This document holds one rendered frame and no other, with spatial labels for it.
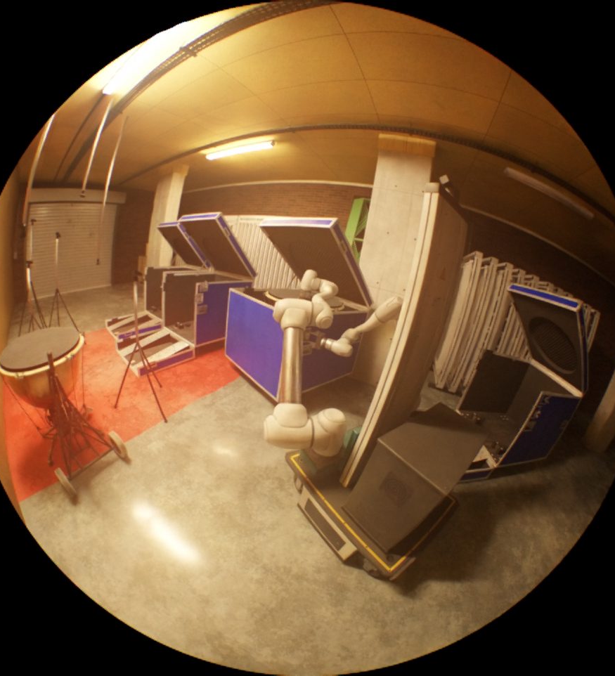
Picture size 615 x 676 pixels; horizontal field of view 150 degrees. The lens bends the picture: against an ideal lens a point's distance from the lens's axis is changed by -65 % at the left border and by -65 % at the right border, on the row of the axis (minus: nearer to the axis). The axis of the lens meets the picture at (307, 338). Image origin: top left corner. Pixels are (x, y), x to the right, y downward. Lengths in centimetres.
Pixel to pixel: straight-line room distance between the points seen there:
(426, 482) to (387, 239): 251
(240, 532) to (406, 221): 315
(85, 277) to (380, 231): 781
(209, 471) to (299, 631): 116
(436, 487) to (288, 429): 64
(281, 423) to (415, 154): 310
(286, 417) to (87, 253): 781
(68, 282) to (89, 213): 208
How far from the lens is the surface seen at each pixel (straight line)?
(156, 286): 462
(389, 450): 89
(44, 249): 804
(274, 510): 158
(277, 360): 196
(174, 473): 175
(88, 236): 824
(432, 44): 222
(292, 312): 118
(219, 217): 289
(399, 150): 323
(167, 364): 286
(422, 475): 85
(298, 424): 106
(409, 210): 292
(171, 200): 567
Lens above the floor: 140
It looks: 19 degrees down
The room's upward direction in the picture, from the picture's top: 11 degrees clockwise
